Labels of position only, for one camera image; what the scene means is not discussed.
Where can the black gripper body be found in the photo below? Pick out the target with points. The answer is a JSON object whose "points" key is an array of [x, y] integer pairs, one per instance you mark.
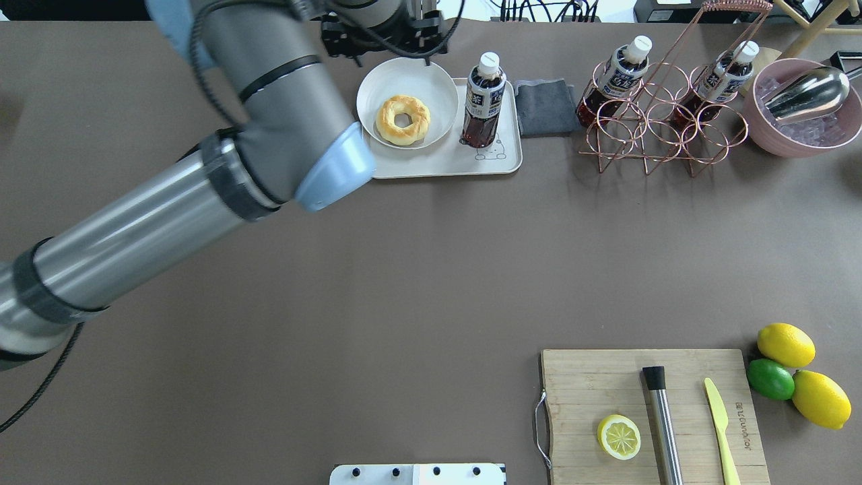
{"points": [[374, 39]]}

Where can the tea bottle white cap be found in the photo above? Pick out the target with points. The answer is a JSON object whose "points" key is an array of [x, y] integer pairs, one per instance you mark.
{"points": [[484, 93]]}

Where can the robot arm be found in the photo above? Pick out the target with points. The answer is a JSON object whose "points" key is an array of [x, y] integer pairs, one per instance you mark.
{"points": [[290, 137]]}

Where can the white tray with bear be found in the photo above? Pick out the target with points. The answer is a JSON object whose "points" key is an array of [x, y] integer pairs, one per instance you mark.
{"points": [[448, 157]]}

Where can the tea bottle in rack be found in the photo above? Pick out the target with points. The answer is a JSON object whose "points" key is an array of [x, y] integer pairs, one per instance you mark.
{"points": [[621, 75]]}

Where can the tea bottle at edge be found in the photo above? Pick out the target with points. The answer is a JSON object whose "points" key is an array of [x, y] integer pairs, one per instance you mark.
{"points": [[715, 85]]}

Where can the white round plate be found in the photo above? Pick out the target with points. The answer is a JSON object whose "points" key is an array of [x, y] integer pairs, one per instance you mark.
{"points": [[430, 84]]}

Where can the glazed donut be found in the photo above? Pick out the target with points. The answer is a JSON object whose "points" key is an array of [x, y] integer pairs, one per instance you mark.
{"points": [[403, 120]]}

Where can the grey folded cloth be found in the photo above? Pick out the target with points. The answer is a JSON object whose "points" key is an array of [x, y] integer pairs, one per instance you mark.
{"points": [[545, 107]]}

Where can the wooden cutting board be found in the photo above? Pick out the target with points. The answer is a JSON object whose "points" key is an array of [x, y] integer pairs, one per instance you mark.
{"points": [[582, 387]]}

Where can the pink bowl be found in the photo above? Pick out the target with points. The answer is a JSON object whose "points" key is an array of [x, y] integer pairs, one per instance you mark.
{"points": [[797, 140]]}

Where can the steel ice scoop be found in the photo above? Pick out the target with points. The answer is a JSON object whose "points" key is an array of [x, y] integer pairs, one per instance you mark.
{"points": [[816, 93]]}

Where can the steel muddler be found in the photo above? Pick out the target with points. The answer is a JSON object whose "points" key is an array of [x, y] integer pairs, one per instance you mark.
{"points": [[668, 457]]}

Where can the black scale device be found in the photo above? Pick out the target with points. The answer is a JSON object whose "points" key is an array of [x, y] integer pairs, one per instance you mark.
{"points": [[847, 61]]}

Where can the half lemon slice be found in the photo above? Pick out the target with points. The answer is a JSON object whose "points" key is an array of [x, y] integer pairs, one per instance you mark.
{"points": [[619, 437]]}

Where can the yellow lemon upper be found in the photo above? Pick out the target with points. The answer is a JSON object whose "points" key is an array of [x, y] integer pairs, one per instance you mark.
{"points": [[786, 344]]}

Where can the yellow lemon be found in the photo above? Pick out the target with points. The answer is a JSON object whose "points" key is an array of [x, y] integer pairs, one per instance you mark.
{"points": [[786, 344], [821, 400]]}

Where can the yellow plastic knife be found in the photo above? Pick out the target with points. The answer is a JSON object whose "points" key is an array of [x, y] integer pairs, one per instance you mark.
{"points": [[721, 422]]}

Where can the green lime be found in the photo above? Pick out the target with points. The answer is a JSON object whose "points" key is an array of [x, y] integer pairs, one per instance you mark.
{"points": [[770, 379]]}

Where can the yellow lemon lower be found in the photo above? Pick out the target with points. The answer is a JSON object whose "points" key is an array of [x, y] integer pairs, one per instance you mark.
{"points": [[821, 400]]}

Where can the copper wire bottle rack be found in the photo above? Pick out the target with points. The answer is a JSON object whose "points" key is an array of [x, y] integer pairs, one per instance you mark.
{"points": [[640, 130]]}

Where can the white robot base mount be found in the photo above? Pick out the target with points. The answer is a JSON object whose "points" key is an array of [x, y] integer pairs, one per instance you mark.
{"points": [[419, 473]]}

